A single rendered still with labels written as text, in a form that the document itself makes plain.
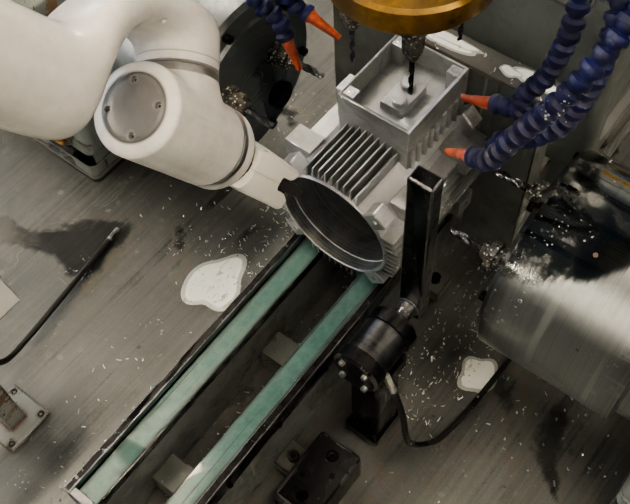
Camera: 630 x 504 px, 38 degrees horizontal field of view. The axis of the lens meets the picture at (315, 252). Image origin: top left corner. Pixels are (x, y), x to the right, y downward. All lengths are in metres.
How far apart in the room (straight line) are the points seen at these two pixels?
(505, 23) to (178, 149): 0.55
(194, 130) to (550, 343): 0.43
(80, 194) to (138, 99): 0.69
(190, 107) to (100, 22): 0.11
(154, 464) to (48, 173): 0.55
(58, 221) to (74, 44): 0.77
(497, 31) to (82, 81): 0.66
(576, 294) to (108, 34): 0.51
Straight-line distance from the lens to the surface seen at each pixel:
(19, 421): 1.29
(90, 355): 1.31
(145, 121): 0.77
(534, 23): 1.18
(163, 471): 1.18
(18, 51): 0.65
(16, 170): 1.52
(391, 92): 1.09
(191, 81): 0.81
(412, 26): 0.89
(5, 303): 1.08
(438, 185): 0.85
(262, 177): 0.92
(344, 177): 1.04
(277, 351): 1.22
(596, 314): 0.95
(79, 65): 0.70
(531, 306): 0.96
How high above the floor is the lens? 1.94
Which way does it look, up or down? 58 degrees down
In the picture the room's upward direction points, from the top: 5 degrees counter-clockwise
